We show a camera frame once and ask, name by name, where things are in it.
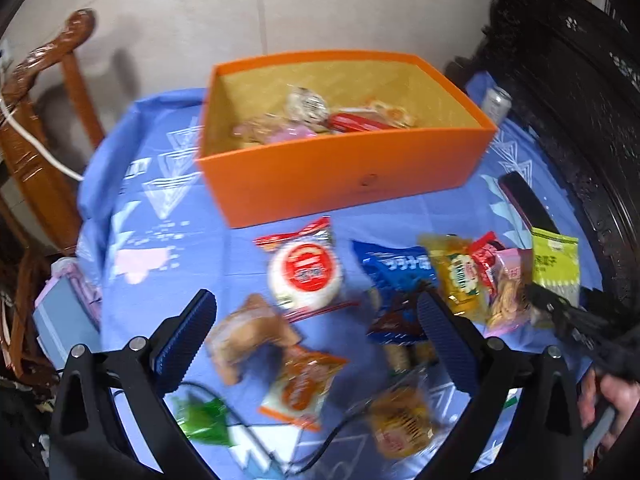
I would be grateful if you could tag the yellow egg roll packet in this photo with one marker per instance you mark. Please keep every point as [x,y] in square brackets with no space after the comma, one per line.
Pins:
[401,423]

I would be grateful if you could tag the blue snack packet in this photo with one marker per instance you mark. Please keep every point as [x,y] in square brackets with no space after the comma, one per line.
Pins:
[394,270]

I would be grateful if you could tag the pink sausage snack packet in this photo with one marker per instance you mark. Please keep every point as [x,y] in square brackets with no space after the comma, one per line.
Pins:
[270,129]

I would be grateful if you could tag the pink cookie packet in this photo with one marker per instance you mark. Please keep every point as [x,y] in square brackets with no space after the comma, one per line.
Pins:
[509,308]

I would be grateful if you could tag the orange storage box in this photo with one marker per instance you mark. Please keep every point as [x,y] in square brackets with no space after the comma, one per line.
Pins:
[255,184]

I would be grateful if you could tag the lime green snack packet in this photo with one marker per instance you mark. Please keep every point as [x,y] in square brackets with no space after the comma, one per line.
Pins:
[556,264]

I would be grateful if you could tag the green candy packet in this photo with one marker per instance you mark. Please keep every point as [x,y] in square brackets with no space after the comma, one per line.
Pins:
[203,421]

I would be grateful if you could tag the yellow green label packet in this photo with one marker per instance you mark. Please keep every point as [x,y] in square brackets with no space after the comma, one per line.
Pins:
[459,281]

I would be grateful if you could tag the white drink can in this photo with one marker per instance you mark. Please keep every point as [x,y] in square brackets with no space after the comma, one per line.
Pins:
[496,104]

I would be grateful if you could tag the dark carved wooden sofa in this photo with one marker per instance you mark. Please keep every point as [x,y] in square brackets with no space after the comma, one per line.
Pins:
[572,69]

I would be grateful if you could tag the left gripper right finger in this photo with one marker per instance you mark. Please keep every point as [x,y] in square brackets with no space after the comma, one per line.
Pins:
[544,438]

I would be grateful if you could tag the croissant bread packet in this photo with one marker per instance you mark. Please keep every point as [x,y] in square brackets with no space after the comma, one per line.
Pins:
[242,332]

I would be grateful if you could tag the dark red smartphone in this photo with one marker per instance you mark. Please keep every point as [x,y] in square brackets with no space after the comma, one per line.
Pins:
[526,203]

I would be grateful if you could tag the orange biscuit packet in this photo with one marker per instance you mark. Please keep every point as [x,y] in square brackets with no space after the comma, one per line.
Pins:
[298,393]

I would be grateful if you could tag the red white round snack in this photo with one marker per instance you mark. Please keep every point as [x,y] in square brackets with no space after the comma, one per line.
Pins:
[304,273]

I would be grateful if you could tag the red snack packet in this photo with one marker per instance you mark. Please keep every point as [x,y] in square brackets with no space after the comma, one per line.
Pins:
[484,252]

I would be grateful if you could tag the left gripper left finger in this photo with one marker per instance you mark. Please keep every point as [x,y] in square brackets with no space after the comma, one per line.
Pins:
[87,439]

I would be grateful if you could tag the blue pink folded cloth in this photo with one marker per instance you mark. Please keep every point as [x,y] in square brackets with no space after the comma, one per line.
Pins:
[67,312]

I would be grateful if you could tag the carved wooden chair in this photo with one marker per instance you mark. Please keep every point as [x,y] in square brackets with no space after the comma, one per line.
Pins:
[42,179]

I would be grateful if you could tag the blue patterned tablecloth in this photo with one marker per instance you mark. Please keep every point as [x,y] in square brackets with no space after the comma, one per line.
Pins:
[153,237]

